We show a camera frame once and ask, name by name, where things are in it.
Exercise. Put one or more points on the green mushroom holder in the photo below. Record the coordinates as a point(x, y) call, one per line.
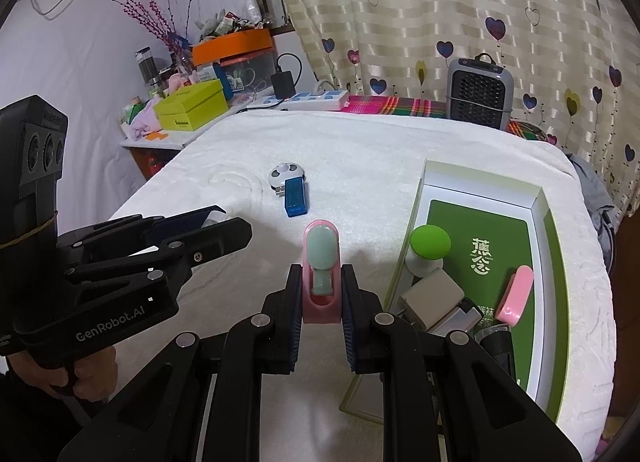
point(428, 246)

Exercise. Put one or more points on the dark glass jar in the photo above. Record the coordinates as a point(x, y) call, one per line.
point(146, 65)

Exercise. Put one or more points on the heart pattern curtain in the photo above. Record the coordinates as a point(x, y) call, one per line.
point(574, 63)

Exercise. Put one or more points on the white charger cube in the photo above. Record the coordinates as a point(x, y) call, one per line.
point(431, 299)

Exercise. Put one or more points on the white power strip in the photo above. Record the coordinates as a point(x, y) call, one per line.
point(334, 100)

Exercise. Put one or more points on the grey space heater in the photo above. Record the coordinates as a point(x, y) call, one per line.
point(479, 91)

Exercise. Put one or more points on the purple flower branches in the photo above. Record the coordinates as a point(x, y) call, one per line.
point(160, 22)

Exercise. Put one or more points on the pink clip with mint pad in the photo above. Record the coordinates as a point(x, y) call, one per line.
point(322, 286)

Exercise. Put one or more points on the lime green box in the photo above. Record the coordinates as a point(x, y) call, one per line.
point(191, 107)

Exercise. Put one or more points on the orange lid storage box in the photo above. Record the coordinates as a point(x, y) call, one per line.
point(242, 61)

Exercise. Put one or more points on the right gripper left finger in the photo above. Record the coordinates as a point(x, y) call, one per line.
point(285, 310)

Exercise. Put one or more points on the black power adapter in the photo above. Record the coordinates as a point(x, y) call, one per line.
point(283, 83)

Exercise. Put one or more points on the black camera box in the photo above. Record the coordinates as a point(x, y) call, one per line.
point(33, 135)

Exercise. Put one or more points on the green gift box tray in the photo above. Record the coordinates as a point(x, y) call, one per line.
point(497, 224)

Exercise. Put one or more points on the white towel cover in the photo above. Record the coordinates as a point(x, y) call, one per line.
point(363, 172)

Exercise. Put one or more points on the white round gadget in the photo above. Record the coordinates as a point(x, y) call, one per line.
point(283, 172)

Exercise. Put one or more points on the brown bottle red cap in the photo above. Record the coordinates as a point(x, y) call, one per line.
point(497, 341)

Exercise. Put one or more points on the left hand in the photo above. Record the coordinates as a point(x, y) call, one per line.
point(94, 378)

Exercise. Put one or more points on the blue usb stick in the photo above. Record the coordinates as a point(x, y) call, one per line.
point(295, 198)

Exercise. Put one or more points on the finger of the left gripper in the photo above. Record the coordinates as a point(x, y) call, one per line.
point(178, 254)
point(131, 234)

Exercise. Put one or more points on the grey clothes pile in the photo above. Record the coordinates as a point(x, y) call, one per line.
point(600, 207)

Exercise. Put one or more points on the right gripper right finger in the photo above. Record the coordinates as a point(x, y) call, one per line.
point(359, 308)

